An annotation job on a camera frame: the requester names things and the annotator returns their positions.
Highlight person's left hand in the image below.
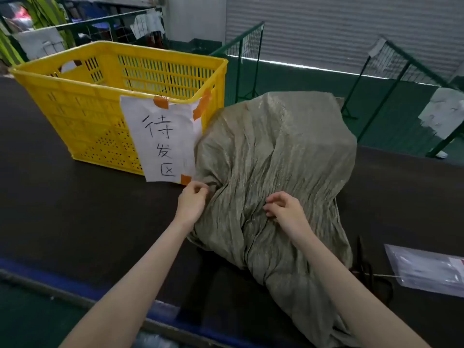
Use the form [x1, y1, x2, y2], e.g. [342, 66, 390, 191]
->
[175, 181, 210, 229]

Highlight person's right hand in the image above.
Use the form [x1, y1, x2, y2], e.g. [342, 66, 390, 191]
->
[262, 191, 309, 244]

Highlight grey-green woven sack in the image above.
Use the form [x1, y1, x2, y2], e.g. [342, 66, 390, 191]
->
[187, 91, 360, 348]

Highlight black scissors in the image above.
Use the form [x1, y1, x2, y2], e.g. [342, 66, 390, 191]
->
[350, 235, 394, 305]

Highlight yellow plastic crate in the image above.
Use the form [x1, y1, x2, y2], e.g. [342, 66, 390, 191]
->
[9, 41, 228, 185]

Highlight person's left forearm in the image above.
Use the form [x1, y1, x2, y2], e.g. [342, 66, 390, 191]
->
[59, 217, 195, 348]

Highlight person's right forearm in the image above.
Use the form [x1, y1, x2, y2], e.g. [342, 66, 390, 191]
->
[291, 228, 432, 348]

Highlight white handwritten paper sign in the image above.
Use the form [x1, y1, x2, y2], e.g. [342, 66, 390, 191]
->
[119, 94, 203, 185]

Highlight crumpled white paper sheet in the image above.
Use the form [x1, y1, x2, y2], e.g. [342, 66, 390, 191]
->
[130, 9, 166, 40]

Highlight white handwritten paper sheet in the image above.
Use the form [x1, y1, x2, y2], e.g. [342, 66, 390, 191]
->
[418, 87, 464, 140]

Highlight small white paper tag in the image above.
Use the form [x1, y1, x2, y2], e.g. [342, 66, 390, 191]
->
[368, 37, 387, 58]

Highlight grey roller shutter door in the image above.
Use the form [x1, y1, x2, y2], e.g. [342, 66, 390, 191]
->
[224, 0, 464, 82]

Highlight yellow-green safety vest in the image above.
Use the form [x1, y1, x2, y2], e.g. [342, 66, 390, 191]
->
[21, 0, 75, 47]
[0, 29, 24, 68]

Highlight green wire fence panel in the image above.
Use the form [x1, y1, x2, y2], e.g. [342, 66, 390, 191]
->
[340, 36, 464, 158]
[210, 21, 265, 104]
[0, 7, 167, 66]

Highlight clear packet of cable ties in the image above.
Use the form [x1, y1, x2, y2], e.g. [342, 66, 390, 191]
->
[384, 244, 464, 298]

